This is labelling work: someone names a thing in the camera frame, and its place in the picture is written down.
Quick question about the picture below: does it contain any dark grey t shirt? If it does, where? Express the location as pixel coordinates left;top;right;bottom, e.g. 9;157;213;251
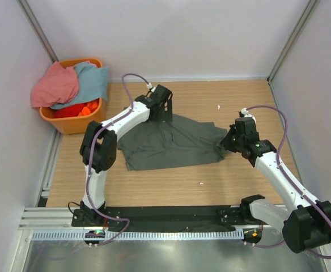
118;114;227;171

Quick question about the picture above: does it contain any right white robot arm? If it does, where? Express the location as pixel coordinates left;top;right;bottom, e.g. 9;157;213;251
221;114;331;253

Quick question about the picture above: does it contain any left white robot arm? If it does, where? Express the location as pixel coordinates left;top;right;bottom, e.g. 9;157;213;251
71;85;173;227

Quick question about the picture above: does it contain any light blue t shirt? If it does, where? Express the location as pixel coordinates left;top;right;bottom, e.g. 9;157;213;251
51;61;109;110

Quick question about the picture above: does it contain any red orange t shirt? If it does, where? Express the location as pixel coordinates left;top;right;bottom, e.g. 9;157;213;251
54;99;100;118

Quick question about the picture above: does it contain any orange plastic tub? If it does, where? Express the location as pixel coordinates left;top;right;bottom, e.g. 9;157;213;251
39;58;106;135

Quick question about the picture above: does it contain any pink t shirt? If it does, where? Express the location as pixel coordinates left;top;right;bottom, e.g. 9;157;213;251
30;62;79;108

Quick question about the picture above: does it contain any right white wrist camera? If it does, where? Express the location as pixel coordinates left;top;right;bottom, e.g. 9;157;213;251
239;108;256;122

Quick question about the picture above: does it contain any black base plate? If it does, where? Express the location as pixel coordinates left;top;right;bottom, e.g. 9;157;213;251
71;205;268;232

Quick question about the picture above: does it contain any slotted cable duct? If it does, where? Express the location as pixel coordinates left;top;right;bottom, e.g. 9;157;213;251
32;229;244;241

